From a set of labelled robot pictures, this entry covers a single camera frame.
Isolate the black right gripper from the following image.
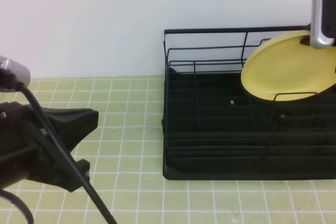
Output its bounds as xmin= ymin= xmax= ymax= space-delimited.
xmin=322 ymin=0 xmax=335 ymax=39

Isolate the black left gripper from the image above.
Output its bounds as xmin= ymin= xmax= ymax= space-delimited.
xmin=1 ymin=102 xmax=99 ymax=192

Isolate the yellow round plate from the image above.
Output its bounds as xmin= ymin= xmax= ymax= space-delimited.
xmin=241 ymin=30 xmax=335 ymax=102

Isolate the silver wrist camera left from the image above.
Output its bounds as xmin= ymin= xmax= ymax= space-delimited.
xmin=1 ymin=56 xmax=30 ymax=93

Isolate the black cable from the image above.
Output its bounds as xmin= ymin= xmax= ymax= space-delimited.
xmin=0 ymin=68 xmax=118 ymax=224

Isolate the black wire dish rack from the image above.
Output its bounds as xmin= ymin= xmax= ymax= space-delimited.
xmin=162 ymin=26 xmax=335 ymax=180

